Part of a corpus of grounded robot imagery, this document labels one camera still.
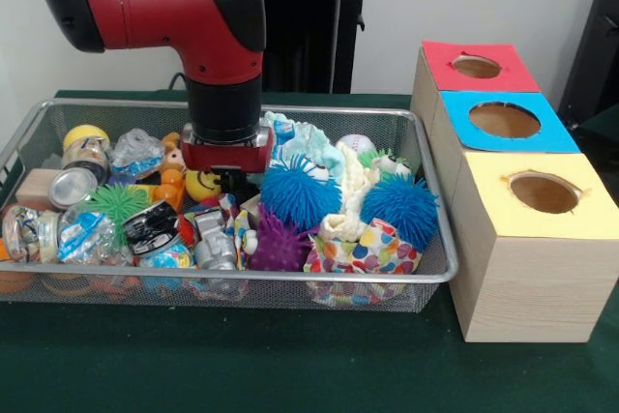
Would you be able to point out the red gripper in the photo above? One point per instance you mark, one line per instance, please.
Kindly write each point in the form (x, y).
(225, 156)

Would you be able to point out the yellow smiley ball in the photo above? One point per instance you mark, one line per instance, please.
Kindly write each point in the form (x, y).
(197, 189)

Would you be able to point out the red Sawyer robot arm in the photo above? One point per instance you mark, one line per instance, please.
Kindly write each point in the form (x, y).
(169, 2)

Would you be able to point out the silver mesh bin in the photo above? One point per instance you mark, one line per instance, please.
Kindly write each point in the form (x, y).
(121, 115)

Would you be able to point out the wooden box with three holes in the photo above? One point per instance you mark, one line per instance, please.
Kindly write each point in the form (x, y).
(532, 287)

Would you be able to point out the blue spiky ball with eyes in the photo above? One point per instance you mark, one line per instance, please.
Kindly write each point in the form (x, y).
(300, 193)

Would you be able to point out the purple spiky toy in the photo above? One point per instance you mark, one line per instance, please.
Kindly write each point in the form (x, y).
(278, 246)

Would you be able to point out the light blue knitted cloth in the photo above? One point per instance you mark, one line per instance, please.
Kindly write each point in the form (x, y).
(314, 139)

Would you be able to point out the cream knitted cloth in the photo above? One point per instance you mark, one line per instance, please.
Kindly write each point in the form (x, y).
(353, 190)

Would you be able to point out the green spiky ball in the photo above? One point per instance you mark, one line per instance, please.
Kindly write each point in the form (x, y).
(118, 202)

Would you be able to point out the white baseball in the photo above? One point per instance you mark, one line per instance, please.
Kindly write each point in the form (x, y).
(355, 143)

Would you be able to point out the polka dot cloth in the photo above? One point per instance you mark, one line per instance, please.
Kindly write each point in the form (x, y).
(370, 251)

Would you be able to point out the dark green table cloth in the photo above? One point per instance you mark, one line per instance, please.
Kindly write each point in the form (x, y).
(290, 364)

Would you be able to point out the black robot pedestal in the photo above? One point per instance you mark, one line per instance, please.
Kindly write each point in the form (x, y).
(300, 21)

